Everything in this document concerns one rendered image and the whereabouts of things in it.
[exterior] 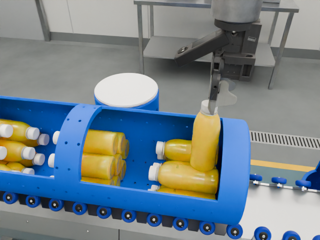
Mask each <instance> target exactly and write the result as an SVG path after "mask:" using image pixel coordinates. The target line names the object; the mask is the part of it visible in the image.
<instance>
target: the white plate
mask: <svg viewBox="0 0 320 240"><path fill-rule="evenodd" d="M94 93H95V97H96V98H97V100H98V101H100V102H101V103H103V104H105V105H107V106H111V107H120V108H132V107H137V106H140V105H143V104H145V103H147V102H149V101H151V100H152V99H153V98H154V97H155V96H156V95H157V93H158V85H157V83H156V82H155V81H154V80H153V79H151V78H150V77H148V76H145V75H142V74H137V73H121V74H116V75H112V76H109V77H107V78H105V79H103V80H102V81H100V82H99V83H98V84H97V86H96V87H95V90H94Z"/></svg>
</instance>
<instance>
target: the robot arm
mask: <svg viewBox="0 0 320 240"><path fill-rule="evenodd" d="M262 3H263V0H212V4H211V12H210V14H211V16H212V17H213V18H215V21H214V25H215V26H216V27H218V28H220V29H219V30H217V31H215V32H213V33H211V34H209V35H207V36H205V37H203V38H201V39H199V40H197V41H195V42H193V43H191V44H189V45H187V46H184V47H182V48H180V49H179V50H178V51H177V52H176V55H175V58H174V60H175V62H176V63H177V65H178V66H179V67H182V66H184V65H186V64H189V63H191V62H192V61H195V60H197V59H199V58H201V57H203V56H205V55H207V54H209V53H211V52H212V59H211V69H210V75H211V78H210V89H209V97H208V98H209V103H208V110H209V112H210V114H211V115H214V111H215V108H216V107H220V106H228V105H234V104H235V103H236V102H237V97H236V96H235V95H234V94H232V93H230V92H229V91H230V90H234V89H235V88H236V84H235V83H234V82H233V81H231V80H239V81H244V82H250V81H251V77H252V73H253V69H254V64H255V60H256V57H255V53H256V49H257V45H258V41H259V36H260V31H261V27H262V23H261V22H260V19H259V17H260V11H261V7H262ZM228 78H230V79H231V80H229V79H228Z"/></svg>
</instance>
